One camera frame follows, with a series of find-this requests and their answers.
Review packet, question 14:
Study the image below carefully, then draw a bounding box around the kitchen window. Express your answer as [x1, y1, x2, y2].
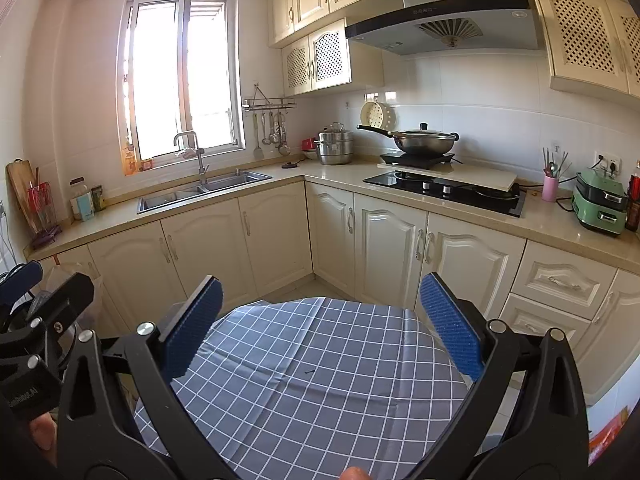
[120, 0, 247, 163]

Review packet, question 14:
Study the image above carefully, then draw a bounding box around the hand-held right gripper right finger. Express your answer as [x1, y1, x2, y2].
[405, 272, 591, 480]

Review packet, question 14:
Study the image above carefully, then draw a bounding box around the steel steamer pot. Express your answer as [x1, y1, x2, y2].
[314, 121, 356, 166]

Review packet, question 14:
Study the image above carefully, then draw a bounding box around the blue-grey checked tablecloth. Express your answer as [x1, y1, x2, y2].
[132, 296, 473, 480]

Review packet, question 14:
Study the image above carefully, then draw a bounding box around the chopsticks and spoons bundle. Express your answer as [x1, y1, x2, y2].
[542, 146, 573, 181]

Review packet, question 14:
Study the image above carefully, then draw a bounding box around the steel sink faucet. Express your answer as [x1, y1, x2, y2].
[173, 131, 211, 187]

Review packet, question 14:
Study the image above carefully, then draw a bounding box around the dark red sauce bottle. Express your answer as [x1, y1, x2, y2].
[625, 160, 640, 233]

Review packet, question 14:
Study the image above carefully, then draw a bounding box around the steel double sink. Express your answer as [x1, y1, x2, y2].
[137, 170, 273, 215]

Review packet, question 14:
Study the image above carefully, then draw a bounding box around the white wall socket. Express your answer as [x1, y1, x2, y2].
[594, 150, 622, 176]

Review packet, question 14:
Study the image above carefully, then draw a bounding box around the orange red printed packet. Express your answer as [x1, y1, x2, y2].
[587, 405, 632, 466]

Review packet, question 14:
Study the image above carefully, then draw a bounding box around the black glass gas hob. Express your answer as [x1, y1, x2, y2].
[362, 171, 527, 219]

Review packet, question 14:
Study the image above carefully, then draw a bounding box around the black glass range hood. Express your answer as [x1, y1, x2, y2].
[344, 0, 546, 57]

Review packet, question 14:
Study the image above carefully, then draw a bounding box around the cream plastic colander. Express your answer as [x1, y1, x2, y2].
[360, 100, 398, 133]

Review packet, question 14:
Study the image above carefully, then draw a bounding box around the wooden cutting board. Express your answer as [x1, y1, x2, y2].
[6, 158, 43, 233]

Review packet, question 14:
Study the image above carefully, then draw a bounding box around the small lattice door cabinet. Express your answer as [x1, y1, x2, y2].
[281, 19, 386, 97]

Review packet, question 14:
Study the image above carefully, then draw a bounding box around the green countertop appliance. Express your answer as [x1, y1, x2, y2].
[571, 170, 630, 236]

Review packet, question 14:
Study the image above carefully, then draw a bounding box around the hanging white spatula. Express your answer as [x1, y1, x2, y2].
[252, 112, 265, 161]

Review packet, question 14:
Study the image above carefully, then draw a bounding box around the large lattice door cabinet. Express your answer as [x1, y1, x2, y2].
[529, 0, 640, 98]

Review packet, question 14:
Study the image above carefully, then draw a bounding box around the person's left hand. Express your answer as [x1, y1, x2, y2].
[27, 410, 58, 453]

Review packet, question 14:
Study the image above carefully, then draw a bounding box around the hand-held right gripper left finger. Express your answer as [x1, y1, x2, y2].
[56, 275, 241, 480]

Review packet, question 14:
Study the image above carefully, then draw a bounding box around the red utensil rack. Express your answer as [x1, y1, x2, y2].
[26, 180, 63, 248]

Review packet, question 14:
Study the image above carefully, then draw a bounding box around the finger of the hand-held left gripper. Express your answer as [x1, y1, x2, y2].
[25, 272, 96, 333]
[0, 260, 43, 308]

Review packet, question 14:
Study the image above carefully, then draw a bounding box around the steel wall utensil rack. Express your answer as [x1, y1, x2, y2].
[241, 82, 297, 113]

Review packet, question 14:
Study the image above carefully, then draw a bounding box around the steel wok with lid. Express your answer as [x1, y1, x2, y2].
[356, 122, 460, 157]

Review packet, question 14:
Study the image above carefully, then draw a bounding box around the beige kitchen countertop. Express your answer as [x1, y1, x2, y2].
[30, 157, 640, 273]

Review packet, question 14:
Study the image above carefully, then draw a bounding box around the hanging steel skimmer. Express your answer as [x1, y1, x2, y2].
[278, 112, 292, 157]

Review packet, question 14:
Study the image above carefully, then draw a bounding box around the glass jar with blue label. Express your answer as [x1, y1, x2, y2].
[69, 176, 96, 222]

